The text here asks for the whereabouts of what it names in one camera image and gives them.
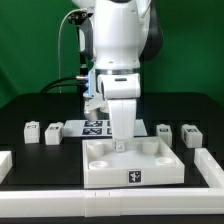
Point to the white sheet with markers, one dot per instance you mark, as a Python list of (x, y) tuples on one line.
[(79, 128)]

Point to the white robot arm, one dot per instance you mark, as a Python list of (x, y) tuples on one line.
[(116, 35)]

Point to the black camera on stand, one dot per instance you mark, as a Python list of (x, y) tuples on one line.
[(80, 20)]

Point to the white front fence rail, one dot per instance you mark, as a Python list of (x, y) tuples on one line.
[(94, 203)]

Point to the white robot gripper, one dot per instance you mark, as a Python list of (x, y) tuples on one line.
[(121, 93)]

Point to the white right fence rail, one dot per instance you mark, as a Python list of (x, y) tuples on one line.
[(210, 170)]

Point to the white fence rail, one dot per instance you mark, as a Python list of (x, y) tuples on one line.
[(94, 203), (210, 170)]

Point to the white left fence piece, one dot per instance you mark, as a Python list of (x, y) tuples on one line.
[(5, 164)]

